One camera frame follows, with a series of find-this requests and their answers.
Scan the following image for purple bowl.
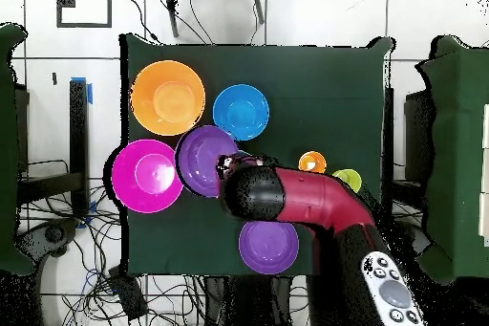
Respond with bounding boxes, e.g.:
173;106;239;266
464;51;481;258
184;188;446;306
174;124;241;199
238;219;300;275

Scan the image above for blue bowl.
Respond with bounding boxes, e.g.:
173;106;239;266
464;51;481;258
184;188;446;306
212;83;271;142

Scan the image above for orange cup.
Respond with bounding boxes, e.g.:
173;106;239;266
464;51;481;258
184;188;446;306
297;150;328;174

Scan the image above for dark green table cloth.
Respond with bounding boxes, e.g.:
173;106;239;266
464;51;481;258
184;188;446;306
118;33;396;279

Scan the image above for pink bowl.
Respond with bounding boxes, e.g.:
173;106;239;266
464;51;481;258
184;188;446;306
111;139;185;215

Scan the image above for orange bowl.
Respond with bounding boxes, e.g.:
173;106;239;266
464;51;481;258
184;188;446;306
130;59;206;137

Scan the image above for yellow cup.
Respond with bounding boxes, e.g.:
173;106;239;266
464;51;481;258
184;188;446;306
330;168;363;194

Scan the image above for blue tape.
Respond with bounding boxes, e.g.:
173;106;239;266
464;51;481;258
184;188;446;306
71;76;94;106

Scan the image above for black power adapter box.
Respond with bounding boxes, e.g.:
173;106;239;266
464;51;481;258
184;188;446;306
107;265;149;322

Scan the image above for green cloth covered table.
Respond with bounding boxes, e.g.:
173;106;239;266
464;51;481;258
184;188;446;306
0;22;36;277
415;33;489;286

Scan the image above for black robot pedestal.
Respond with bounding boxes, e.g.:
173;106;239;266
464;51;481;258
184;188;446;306
203;274;311;326

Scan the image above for floor cable bundle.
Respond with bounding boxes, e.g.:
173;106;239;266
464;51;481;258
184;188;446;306
18;184;207;326

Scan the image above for black table frame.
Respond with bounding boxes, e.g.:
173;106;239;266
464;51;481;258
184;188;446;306
16;78;90;217

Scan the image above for black square floor frame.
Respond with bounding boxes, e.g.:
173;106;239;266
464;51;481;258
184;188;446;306
55;0;113;29

